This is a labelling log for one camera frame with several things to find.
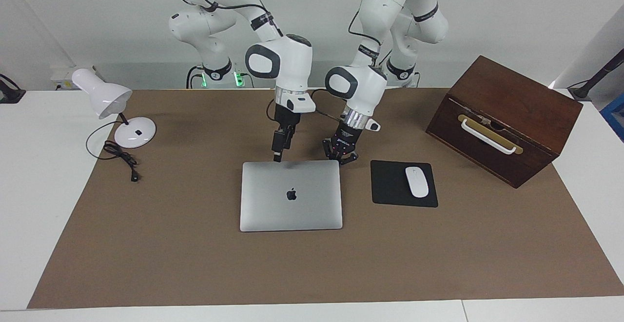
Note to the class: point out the silver laptop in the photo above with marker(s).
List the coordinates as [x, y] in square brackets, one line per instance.
[273, 205]

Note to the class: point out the dark wooden box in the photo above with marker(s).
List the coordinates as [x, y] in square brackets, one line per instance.
[536, 112]

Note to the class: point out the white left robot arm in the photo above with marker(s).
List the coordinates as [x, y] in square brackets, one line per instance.
[370, 10]

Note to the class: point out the blue crate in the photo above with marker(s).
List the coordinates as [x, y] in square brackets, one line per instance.
[615, 114]

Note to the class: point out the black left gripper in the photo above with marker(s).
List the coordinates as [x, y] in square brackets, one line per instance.
[343, 141]

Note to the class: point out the white desk lamp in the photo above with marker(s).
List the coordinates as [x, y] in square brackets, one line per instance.
[105, 97]

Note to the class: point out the black clamp stand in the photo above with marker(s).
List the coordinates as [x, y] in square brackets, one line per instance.
[9, 95]

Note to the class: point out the white power strip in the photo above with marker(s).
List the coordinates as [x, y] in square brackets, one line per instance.
[61, 75]

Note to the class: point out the black mouse pad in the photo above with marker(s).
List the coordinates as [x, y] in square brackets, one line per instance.
[387, 185]

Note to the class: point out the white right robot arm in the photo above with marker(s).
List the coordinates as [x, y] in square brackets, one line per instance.
[287, 63]

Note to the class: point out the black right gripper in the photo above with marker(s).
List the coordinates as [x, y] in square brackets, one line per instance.
[287, 117]

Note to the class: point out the white computer mouse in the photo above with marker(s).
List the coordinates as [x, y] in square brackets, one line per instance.
[417, 183]

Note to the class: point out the black tripod pole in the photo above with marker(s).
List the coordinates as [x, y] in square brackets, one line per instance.
[607, 70]

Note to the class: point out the brown table mat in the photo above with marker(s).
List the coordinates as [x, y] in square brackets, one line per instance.
[195, 263]

